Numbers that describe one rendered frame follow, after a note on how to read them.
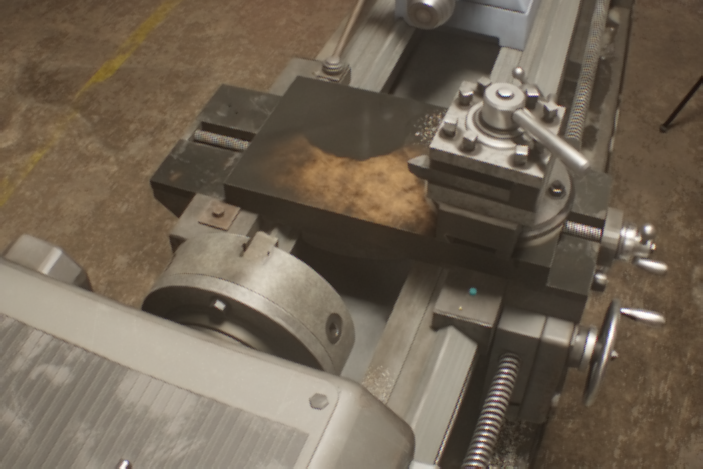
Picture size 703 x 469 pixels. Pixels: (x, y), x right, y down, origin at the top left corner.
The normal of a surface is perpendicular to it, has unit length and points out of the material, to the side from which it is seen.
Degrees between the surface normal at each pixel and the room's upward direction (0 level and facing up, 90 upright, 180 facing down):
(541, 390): 90
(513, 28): 90
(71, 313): 0
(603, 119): 0
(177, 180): 0
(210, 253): 17
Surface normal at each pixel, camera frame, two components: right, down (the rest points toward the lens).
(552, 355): -0.35, 0.67
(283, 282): 0.39, -0.54
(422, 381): -0.67, -0.67
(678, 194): -0.01, -0.71
